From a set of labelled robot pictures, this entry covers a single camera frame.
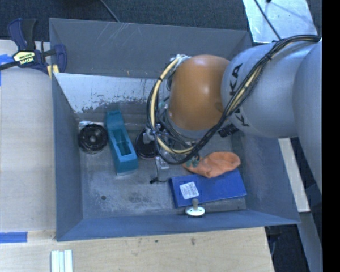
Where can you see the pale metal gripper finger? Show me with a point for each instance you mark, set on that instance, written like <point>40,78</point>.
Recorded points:
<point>148,135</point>
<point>162,167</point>

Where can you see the black round dish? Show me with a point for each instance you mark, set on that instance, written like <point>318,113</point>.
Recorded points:
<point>143,151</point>

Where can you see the blue hollow rectangular block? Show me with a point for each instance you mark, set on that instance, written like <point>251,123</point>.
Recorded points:
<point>124,163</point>

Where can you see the white disc with beige knob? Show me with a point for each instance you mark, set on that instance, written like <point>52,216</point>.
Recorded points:
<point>195,210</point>

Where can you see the black ribbed round wheel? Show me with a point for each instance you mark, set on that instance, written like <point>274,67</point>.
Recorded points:
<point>92,138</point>

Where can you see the orange cloth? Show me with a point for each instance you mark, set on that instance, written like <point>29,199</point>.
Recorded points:
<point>221,163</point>

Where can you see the blue flat box white label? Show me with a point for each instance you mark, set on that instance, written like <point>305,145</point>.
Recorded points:
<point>218,187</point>

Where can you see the grey metal bin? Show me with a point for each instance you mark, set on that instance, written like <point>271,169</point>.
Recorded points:
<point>124,50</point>

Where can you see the pale wood board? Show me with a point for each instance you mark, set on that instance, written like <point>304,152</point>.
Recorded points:
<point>28,152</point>

